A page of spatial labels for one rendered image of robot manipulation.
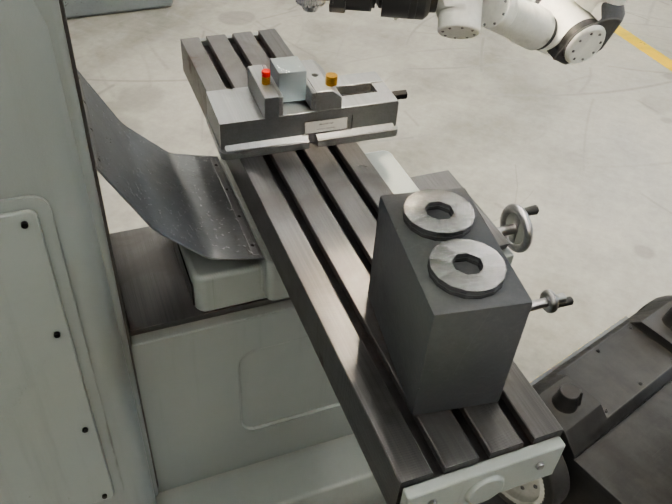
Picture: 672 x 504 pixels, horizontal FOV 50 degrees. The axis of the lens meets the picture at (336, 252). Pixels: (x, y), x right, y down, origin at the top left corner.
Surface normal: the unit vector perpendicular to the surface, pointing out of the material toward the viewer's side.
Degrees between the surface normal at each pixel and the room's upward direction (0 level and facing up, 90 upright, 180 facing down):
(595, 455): 0
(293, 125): 90
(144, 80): 0
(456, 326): 90
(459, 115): 0
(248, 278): 90
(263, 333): 90
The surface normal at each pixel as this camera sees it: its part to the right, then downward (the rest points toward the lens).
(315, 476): 0.06, -0.75
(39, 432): 0.36, 0.61
